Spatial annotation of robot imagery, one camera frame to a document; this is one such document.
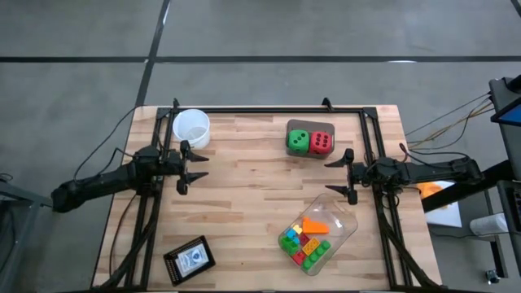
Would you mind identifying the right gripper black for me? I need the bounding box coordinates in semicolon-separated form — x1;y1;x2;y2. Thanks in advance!
323;147;376;206

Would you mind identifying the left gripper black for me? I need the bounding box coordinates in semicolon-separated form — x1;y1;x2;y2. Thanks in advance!
160;139;211;196

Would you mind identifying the clear plastic bin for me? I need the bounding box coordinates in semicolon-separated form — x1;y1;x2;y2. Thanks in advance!
278;193;360;278

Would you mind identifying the orange wedge toy block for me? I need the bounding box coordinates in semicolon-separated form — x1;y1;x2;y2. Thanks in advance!
301;216;331;236

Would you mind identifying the yellow-orange toy brick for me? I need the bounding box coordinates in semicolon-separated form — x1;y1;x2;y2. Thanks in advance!
301;237;322;257

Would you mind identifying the long green toy brick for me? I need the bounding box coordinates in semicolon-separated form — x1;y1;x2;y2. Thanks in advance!
300;239;332;273

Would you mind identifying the black mesh basket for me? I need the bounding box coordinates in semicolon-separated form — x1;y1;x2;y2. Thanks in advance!
163;234;217;287

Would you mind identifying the white plastic cup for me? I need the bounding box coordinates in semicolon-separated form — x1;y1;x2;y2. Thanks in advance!
172;108;212;151

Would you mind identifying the red foam die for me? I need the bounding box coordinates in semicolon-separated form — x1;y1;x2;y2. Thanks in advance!
309;130;335;156

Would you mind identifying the green foam die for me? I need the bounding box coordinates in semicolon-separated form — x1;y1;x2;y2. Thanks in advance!
287;129;312;155

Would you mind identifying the grey-brown dice tray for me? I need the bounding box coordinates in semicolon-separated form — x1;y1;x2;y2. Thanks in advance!
285;118;336;161

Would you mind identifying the orange crumpled object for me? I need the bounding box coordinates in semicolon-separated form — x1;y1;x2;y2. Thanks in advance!
415;181;443;201

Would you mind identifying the white board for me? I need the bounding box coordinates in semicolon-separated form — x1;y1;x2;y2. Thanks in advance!
422;178;464;230

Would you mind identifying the black diagonal beam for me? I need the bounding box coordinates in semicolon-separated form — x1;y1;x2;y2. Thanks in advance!
421;160;521;214

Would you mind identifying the paper towel roll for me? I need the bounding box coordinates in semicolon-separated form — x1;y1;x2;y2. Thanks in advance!
469;212;510;238

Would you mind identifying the blue tablet screen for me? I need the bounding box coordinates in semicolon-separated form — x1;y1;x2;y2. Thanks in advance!
490;95;521;128

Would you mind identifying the black aluminium frame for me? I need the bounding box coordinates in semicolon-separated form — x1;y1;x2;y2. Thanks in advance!
95;104;444;291

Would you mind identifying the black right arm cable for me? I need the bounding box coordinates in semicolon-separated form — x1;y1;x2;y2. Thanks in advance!
397;142;472;164

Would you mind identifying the long black arm cable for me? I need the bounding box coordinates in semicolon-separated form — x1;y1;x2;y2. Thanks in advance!
72;105;142;182

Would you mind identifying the brown cable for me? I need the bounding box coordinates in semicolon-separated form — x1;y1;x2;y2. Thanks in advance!
107;193;138;279

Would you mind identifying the grey cable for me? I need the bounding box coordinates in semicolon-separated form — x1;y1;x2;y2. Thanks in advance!
404;92;494;137

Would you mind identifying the yellow cable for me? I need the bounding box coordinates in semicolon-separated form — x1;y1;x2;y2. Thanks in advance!
408;103;495;150

